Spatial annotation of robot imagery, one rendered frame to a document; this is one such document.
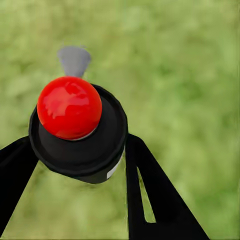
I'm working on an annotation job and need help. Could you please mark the pesticide atomizer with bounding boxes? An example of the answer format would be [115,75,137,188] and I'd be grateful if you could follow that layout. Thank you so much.
[28,45,129,184]

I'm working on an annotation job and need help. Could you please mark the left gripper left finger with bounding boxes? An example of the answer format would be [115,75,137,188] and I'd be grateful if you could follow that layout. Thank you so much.
[0,136,39,237]

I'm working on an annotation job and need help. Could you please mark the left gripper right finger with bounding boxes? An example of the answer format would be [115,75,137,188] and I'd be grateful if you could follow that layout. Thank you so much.
[125,133,210,240]

